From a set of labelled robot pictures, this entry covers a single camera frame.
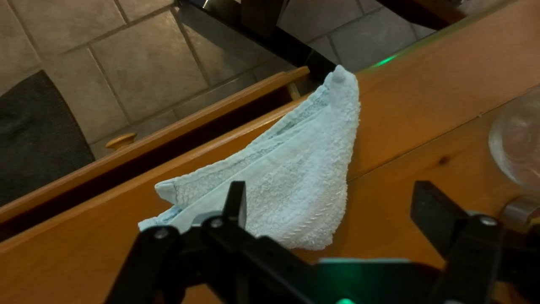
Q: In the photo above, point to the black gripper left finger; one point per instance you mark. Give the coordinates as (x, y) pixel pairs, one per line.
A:
(170, 264)

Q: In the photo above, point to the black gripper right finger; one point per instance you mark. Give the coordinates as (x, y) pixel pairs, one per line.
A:
(467, 247)

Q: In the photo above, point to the white cloth napkin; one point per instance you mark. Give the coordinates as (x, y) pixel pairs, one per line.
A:
(298, 169)

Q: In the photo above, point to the wooden drawer pulled open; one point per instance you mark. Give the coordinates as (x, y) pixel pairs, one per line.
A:
(170, 141)

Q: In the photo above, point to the wooden dresser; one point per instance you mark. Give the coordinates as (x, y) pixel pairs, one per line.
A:
(423, 112)

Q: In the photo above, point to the dark grey floor mat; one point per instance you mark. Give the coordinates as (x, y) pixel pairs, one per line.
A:
(35, 141)

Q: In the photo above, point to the black metal floor stand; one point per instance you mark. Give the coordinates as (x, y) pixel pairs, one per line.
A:
(254, 27)

